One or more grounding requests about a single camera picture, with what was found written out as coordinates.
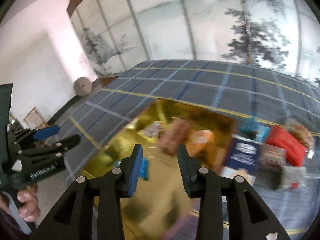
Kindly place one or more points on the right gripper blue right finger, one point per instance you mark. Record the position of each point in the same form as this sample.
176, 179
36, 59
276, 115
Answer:
188, 170

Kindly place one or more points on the yellow small snack packet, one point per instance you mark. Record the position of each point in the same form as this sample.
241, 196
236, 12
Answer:
153, 130

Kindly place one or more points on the navy cracker box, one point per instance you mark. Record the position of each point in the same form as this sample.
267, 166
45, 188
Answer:
242, 159

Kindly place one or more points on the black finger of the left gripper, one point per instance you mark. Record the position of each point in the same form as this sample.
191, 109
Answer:
64, 145

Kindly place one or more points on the clear bag of nuts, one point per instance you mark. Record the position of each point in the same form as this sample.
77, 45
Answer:
300, 132

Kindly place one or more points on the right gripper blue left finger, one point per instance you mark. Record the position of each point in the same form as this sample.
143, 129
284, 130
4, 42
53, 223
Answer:
133, 169

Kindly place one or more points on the orange snack packet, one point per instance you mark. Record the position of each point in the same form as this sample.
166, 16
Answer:
201, 143

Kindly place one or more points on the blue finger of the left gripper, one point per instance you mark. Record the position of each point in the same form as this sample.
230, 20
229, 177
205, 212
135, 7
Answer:
44, 133

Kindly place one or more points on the grey dark snack packet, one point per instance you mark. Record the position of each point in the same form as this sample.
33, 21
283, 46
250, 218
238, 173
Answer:
288, 177

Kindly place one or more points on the grey plaid tablecloth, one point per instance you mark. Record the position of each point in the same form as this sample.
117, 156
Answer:
230, 89

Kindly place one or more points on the dark red cake packet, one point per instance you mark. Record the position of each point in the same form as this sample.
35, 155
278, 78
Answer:
272, 156

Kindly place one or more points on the clear blue-ended candy packet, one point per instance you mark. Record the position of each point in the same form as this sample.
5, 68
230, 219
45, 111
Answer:
144, 169

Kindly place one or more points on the person's left hand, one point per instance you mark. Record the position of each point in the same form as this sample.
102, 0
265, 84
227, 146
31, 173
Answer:
29, 210

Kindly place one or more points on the pink meat snack packet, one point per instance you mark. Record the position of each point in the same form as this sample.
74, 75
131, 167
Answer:
174, 135

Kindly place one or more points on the round stone disc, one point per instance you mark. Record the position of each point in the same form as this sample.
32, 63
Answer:
82, 86

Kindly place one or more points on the teal candy packet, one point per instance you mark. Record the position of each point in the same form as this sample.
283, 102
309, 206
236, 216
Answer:
254, 130

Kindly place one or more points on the painted folding screen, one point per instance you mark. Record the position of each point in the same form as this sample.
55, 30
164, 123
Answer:
280, 35

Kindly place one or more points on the gold metal tray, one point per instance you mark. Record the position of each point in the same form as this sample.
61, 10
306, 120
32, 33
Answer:
160, 200

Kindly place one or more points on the red snack packet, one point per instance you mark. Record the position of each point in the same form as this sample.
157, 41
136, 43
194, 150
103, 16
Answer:
295, 150

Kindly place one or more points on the wooden stool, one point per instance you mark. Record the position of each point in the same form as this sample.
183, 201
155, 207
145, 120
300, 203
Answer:
35, 120

